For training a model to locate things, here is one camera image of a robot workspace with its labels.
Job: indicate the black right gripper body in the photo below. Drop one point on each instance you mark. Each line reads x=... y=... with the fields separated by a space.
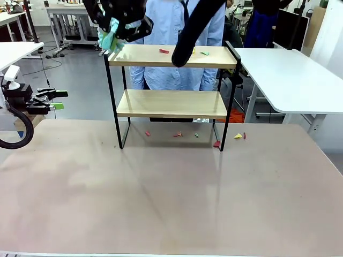
x=126 y=8

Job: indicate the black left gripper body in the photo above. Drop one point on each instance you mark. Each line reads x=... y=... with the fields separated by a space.
x=21 y=99

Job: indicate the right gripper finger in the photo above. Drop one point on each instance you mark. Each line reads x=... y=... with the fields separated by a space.
x=103 y=20
x=142 y=28

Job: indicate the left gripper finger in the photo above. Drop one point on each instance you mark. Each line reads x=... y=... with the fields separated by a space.
x=53 y=93
x=56 y=106

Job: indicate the teal chenille duster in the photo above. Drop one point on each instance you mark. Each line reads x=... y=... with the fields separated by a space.
x=107 y=42

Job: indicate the person's right forearm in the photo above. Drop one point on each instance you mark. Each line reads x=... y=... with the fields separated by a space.
x=136 y=77

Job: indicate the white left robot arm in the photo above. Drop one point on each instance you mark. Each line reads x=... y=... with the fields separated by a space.
x=6 y=117

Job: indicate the person's left forearm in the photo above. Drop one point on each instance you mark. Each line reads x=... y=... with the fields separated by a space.
x=207 y=79

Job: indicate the two-tier wooden metal shelf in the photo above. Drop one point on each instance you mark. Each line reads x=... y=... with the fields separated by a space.
x=171 y=104

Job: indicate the brown cardboard box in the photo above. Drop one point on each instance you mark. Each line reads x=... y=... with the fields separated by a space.
x=36 y=120

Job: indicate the person in light blue shirt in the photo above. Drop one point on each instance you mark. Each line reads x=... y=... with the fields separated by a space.
x=166 y=21

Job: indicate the white background workbench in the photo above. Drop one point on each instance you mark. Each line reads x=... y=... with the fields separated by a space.
x=69 y=10

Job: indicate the black power strip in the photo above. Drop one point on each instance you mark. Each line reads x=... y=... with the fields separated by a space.
x=53 y=55

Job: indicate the small white side table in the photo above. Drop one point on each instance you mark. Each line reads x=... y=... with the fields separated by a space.
x=16 y=52

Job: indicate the black pole stand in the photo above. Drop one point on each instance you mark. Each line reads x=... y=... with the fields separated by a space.
x=30 y=21

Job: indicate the white background desk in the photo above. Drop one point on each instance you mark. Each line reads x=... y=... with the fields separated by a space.
x=10 y=16

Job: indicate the chair with dark jacket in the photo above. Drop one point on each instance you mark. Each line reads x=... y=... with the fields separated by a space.
x=231 y=34

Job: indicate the background person in dark blue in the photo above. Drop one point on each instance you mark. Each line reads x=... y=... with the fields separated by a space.
x=258 y=26

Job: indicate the orange cloth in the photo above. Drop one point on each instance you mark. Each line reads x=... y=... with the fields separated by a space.
x=237 y=116

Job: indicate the large white side table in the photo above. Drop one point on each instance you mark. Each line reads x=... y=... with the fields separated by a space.
x=281 y=77

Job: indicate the black monitor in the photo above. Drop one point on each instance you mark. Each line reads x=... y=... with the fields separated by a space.
x=290 y=26

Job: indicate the brown cardboard panel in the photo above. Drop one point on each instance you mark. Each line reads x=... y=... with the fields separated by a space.
x=314 y=29

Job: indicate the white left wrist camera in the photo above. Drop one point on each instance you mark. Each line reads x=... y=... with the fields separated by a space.
x=12 y=73

